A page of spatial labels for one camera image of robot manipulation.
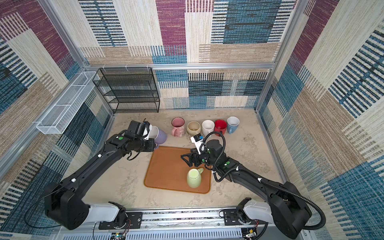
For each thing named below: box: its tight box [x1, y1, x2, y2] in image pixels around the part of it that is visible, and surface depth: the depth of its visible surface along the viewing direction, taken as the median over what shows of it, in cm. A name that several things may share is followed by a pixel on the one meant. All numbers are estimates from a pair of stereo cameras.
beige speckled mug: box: [187, 121, 201, 137], surface depth 103 cm
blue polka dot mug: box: [227, 116, 240, 135], surface depth 102 cm
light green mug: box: [186, 167, 204, 189], surface depth 80 cm
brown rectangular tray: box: [144, 146, 212, 193], surface depth 87 cm
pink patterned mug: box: [171, 116, 186, 138], surface depth 101 cm
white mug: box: [202, 119, 215, 137], surface depth 101 cm
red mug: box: [214, 119, 227, 137], surface depth 102 cm
